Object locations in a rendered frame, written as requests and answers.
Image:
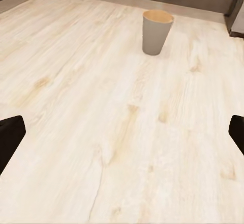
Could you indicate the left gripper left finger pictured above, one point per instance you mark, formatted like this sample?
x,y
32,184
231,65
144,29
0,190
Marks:
x,y
12,131

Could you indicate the trash can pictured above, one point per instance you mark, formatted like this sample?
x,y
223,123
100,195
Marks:
x,y
156,26

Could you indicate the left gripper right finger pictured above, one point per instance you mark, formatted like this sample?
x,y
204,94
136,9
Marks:
x,y
236,131

